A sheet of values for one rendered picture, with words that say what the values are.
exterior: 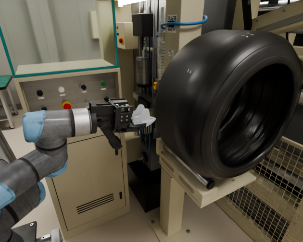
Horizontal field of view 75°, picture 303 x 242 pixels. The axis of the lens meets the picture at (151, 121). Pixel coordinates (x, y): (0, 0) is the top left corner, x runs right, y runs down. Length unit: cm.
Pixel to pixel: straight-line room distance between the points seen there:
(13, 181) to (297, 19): 113
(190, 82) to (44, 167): 48
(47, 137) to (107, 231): 141
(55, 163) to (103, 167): 93
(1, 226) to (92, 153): 68
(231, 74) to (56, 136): 50
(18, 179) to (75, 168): 92
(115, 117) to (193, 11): 65
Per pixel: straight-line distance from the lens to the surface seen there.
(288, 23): 111
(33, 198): 94
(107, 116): 56
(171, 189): 141
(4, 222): 91
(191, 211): 197
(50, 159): 57
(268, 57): 73
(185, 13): 99
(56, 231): 110
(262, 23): 118
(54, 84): 123
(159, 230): 182
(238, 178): 113
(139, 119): 60
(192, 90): 62
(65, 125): 52
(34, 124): 52
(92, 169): 147
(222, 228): 193
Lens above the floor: 151
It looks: 27 degrees down
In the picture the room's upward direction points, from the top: straight up
